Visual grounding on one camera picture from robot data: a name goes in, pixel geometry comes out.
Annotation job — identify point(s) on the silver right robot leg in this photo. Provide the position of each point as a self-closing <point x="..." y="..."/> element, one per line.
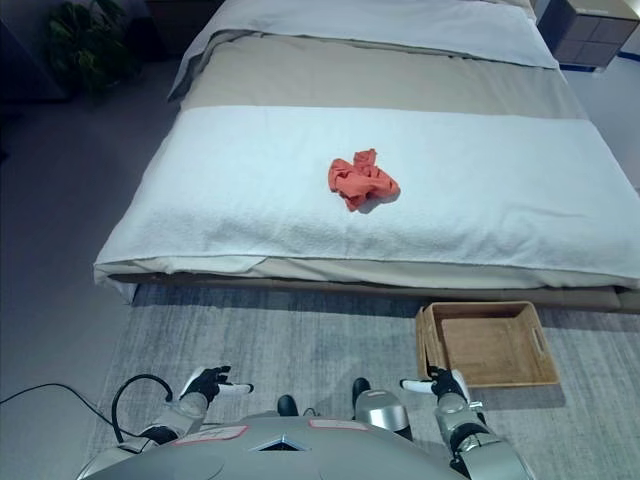
<point x="382" y="410"/>

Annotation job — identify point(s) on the brown bed frame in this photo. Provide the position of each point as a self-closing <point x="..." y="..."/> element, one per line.
<point x="450" y="295"/>

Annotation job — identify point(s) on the white fleece blanket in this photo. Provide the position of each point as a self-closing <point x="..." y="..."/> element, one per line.
<point x="280" y="185"/>

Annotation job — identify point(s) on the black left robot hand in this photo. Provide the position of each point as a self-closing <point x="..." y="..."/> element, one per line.
<point x="206" y="381"/>

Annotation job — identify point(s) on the woven brown basket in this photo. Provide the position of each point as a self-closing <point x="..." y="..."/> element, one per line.
<point x="492" y="350"/>

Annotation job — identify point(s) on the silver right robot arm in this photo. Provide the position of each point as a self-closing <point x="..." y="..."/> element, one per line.
<point x="472" y="437"/>

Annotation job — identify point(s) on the brown nightstand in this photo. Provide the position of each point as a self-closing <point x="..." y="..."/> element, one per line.
<point x="585" y="30"/>

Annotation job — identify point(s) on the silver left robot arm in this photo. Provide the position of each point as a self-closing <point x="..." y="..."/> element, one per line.
<point x="170" y="422"/>

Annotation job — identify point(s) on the white top sheet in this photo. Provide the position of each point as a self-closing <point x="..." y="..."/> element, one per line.
<point x="380" y="22"/>

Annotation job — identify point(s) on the cream bed sheet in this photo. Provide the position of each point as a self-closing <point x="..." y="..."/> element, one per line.
<point x="350" y="272"/>

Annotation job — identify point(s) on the red cloth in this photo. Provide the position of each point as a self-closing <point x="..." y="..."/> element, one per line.
<point x="361" y="178"/>

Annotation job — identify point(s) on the beige duvet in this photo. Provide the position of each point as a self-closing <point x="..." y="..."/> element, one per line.
<point x="360" y="77"/>

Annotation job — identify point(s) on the grey rug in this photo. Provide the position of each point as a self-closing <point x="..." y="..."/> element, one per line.
<point x="280" y="340"/>

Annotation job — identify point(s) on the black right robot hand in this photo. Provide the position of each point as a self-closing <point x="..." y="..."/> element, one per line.
<point x="451" y="383"/>

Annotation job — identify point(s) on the silver robot torso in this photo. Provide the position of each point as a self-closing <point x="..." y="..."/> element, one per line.
<point x="280" y="455"/>

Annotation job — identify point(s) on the green potted plant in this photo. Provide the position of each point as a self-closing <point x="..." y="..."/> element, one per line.
<point x="85" y="45"/>

